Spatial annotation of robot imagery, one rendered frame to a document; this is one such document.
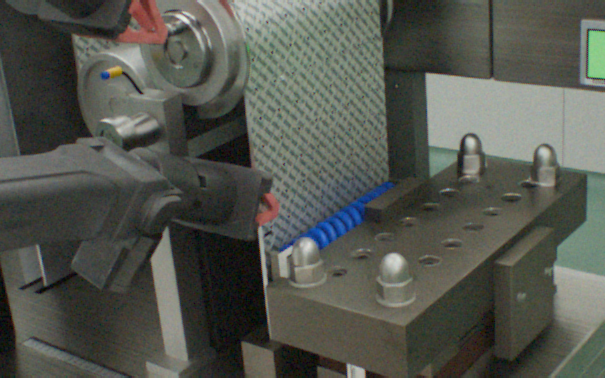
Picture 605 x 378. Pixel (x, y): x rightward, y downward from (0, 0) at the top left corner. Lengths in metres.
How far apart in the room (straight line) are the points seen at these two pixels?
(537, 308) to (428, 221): 0.15
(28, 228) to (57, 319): 0.59
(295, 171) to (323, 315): 0.17
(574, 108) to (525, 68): 2.66
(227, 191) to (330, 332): 0.16
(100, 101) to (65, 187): 0.42
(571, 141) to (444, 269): 2.90
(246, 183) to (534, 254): 0.32
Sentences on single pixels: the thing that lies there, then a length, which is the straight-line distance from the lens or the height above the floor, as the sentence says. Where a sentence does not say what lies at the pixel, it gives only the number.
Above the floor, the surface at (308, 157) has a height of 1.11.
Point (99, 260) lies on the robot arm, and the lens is 0.88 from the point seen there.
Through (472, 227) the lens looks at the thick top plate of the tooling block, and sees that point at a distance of 1.09.
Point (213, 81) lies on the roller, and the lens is 0.98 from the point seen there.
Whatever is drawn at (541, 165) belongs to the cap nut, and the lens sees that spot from 1.18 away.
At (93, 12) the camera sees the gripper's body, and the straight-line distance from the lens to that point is 0.89.
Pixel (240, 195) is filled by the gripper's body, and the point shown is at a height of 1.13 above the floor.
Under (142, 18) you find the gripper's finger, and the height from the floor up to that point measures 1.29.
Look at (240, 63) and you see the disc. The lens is 0.96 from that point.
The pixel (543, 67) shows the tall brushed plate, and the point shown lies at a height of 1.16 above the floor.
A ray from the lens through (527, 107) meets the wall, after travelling 3.90.
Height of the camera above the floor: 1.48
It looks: 22 degrees down
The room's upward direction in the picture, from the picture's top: 5 degrees counter-clockwise
